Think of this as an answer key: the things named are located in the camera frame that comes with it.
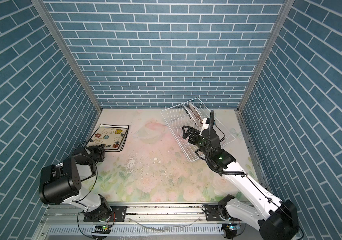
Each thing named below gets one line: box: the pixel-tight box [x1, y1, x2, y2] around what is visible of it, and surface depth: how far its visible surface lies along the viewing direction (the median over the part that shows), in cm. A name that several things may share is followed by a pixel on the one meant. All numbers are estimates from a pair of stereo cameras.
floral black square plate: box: [85, 124, 129, 152], surface depth 101 cm
